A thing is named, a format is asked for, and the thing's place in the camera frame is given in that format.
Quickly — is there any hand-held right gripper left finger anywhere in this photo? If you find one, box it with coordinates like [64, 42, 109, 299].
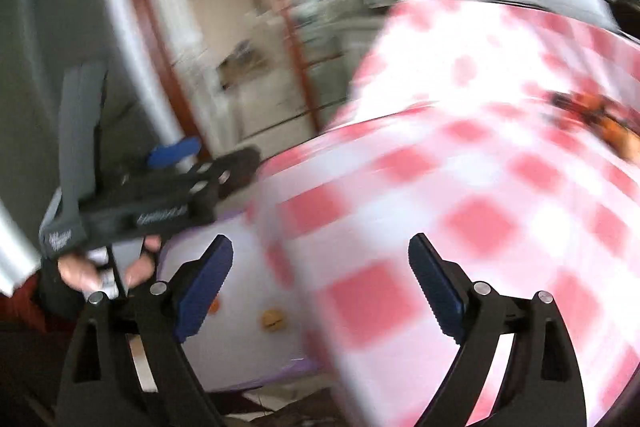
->
[54, 234, 235, 427]

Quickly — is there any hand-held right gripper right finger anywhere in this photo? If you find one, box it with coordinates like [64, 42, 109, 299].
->
[407, 233, 587, 427]

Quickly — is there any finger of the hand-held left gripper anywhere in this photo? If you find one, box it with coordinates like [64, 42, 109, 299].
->
[192, 147, 262, 208]
[147, 137, 201, 170]

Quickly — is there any orange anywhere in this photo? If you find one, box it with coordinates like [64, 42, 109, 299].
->
[597, 117, 640, 160]

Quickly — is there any person's left forearm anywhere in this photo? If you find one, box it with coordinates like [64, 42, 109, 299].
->
[0, 264, 96, 333]

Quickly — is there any person's left hand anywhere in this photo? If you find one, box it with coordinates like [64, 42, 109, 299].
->
[59, 237, 162, 290]

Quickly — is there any red white checkered tablecloth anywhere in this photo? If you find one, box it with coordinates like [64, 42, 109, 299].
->
[245, 0, 640, 427]

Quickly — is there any wooden framed glass door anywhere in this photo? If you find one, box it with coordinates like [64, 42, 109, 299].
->
[117, 0, 401, 148]

